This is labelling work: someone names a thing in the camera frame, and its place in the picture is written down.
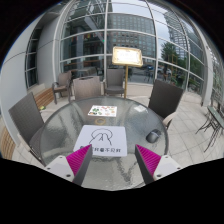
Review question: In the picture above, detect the wooden slatted bench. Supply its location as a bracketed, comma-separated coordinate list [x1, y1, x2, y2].
[0, 87, 55, 160]

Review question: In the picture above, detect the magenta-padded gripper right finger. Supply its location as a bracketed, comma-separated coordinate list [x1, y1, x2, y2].
[134, 143, 183, 185]

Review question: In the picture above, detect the metal outdoor table set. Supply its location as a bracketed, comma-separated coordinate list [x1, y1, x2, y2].
[195, 99, 224, 153]

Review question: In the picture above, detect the gold framed sign stand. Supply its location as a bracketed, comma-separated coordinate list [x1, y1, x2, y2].
[111, 46, 144, 99]

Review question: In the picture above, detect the dark wicker chair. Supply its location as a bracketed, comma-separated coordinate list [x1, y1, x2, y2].
[147, 78, 185, 129]

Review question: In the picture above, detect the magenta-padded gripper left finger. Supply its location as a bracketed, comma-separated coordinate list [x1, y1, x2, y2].
[44, 143, 94, 187]

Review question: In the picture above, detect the gold table centre ring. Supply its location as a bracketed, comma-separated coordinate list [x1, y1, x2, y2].
[94, 117, 107, 127]

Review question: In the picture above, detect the colourful picture menu card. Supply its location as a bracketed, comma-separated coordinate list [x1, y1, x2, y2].
[87, 104, 118, 118]

